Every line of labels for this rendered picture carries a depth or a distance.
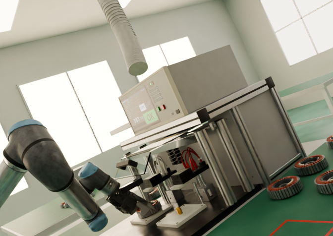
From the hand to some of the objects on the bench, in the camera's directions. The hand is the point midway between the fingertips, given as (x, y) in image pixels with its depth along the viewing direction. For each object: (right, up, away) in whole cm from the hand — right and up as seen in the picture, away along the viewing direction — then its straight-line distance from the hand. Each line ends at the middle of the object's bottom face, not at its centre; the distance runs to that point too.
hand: (150, 209), depth 149 cm
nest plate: (+13, +4, -20) cm, 24 cm away
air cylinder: (+12, +3, +8) cm, 14 cm away
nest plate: (+1, -2, 0) cm, 2 cm away
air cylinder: (+24, +8, -12) cm, 28 cm away
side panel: (+54, +20, -15) cm, 60 cm away
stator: (0, -1, 0) cm, 1 cm away
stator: (+57, +22, -50) cm, 79 cm away
